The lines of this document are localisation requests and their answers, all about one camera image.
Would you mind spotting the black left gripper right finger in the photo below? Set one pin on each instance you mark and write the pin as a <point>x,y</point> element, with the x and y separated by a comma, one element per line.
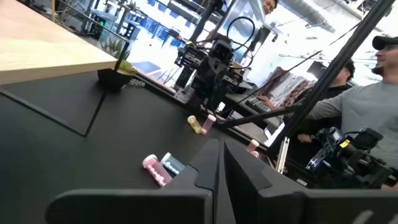
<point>280,208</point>

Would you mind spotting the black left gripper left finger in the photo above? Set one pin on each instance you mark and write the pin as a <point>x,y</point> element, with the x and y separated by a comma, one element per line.
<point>140,208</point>

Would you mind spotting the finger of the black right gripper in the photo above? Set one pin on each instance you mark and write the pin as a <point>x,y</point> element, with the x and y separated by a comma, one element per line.
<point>186,79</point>
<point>217,90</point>

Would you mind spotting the pink pill bottle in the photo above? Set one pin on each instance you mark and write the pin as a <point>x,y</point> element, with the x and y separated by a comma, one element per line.
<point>157,170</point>
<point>208,124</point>

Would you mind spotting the yellow pill bottle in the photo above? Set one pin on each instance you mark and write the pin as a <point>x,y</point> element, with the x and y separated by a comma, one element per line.
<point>195,124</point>

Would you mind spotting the red pill bottle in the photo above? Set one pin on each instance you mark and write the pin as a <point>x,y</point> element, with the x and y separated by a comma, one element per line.
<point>252,145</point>
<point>255,154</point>

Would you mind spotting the wooden shelf black metal legs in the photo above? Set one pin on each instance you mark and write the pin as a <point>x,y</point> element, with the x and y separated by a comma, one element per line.
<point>46,46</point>

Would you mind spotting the black computer keyboard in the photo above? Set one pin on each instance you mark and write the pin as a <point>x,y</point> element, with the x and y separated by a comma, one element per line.
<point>258,105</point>

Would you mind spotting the person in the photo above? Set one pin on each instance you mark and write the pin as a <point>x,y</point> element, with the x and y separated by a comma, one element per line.
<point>269,6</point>
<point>337,88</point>
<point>367,105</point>

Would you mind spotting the succulent plant black pot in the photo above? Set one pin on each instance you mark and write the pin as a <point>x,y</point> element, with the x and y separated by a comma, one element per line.
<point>112,79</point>

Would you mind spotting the black aluminium rig frame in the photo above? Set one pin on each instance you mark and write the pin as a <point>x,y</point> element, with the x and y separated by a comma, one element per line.
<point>335,68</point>

